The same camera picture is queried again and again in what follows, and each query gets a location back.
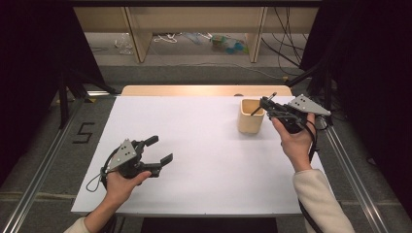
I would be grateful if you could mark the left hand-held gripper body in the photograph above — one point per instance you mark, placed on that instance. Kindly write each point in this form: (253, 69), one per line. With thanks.
(124, 155)

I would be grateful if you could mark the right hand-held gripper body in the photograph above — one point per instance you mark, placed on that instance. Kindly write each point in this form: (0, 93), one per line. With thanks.
(304, 106)

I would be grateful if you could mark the black pen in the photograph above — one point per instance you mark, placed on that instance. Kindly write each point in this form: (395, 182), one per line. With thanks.
(263, 104)

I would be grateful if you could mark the beige square pen holder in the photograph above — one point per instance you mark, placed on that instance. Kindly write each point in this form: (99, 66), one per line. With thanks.
(250, 121)

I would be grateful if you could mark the person's left hand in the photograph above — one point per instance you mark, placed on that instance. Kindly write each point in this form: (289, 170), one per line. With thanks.
(121, 187)

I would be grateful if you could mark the person's right hand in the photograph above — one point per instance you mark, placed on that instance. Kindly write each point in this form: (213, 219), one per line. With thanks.
(296, 142)

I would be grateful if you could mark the black metal stand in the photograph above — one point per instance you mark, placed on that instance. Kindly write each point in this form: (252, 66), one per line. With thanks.
(325, 87)
(64, 97)

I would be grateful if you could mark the colourful plastic bag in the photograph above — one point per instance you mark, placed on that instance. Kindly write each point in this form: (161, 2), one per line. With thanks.
(229, 44)

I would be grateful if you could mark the black curtain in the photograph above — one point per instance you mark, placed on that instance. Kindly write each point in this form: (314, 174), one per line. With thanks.
(35, 64)
(372, 81)

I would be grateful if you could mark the clear plastic bag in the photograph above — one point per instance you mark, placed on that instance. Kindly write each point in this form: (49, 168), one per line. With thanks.
(123, 43)

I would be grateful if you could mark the light wooden shelf unit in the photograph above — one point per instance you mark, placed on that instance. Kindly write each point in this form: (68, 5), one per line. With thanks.
(197, 21)

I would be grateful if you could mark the aluminium rail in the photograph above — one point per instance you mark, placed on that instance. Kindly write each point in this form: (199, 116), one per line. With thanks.
(35, 179)
(354, 181)

